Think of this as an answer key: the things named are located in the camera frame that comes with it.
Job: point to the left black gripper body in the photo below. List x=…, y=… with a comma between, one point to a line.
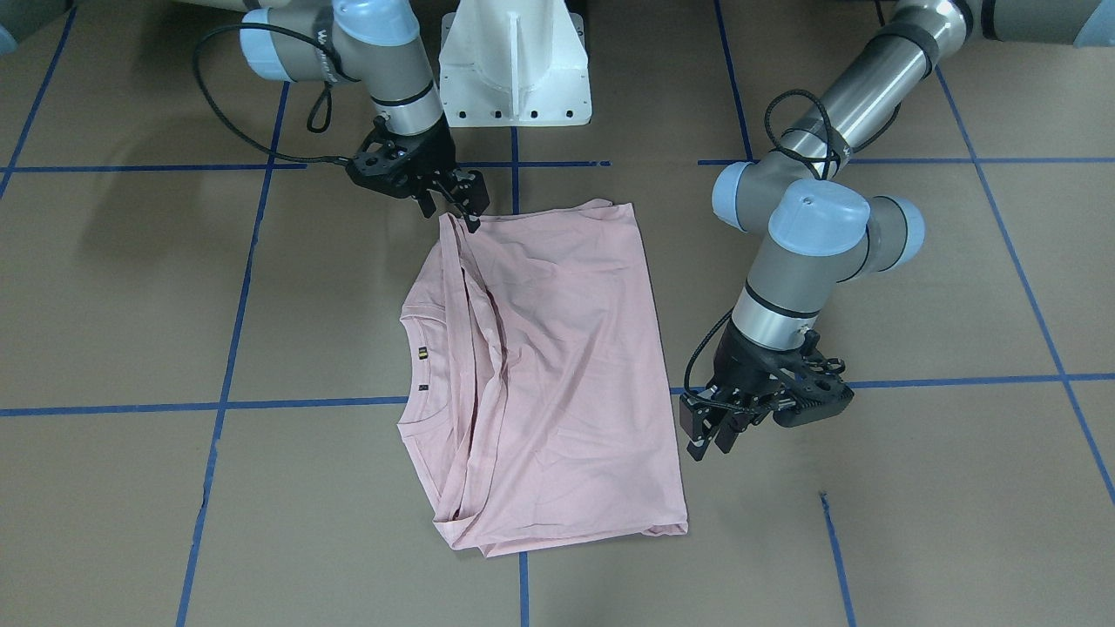
x=739, y=364

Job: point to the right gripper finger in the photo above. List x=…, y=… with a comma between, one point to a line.
x=468, y=193
x=427, y=201

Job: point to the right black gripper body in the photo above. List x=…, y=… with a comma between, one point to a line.
x=433, y=153

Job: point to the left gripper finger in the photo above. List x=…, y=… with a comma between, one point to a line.
x=730, y=425
x=701, y=425

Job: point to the pink Snoopy t-shirt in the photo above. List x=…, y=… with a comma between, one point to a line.
x=539, y=413

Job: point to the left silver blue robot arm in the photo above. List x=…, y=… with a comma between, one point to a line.
x=815, y=232

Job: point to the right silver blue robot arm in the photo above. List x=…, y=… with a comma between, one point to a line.
x=375, y=44

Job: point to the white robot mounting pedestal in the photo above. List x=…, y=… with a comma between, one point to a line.
x=514, y=63

